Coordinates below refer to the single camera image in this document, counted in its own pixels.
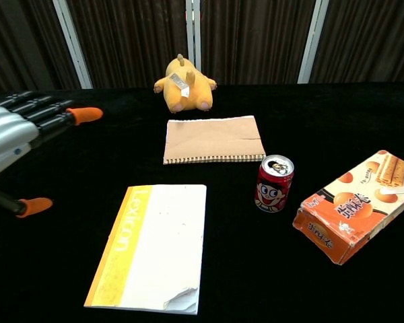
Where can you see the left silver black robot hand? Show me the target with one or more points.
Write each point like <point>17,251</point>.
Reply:
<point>6,134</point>

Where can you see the white notebook with yellow cover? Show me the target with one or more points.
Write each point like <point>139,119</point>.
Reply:
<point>161,249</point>

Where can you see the kraft brown spiral notebook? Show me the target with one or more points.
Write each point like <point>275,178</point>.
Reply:
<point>215,141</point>

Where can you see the dark brown curtain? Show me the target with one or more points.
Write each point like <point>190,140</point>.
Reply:
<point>20,43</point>
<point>131,40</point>
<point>252,40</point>
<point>370,40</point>

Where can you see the yellow plush toy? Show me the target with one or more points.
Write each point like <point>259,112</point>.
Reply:
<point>185,91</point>

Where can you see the red drink can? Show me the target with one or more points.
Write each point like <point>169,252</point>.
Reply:
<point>273,188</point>

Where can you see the black velvet tablecloth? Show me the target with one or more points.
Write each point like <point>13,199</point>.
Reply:
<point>289,286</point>

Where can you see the orange egg roll snack box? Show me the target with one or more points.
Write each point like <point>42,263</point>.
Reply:
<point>357,208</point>

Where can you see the white frame post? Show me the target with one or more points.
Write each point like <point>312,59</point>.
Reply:
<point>72,43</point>
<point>312,40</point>
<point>193,30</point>

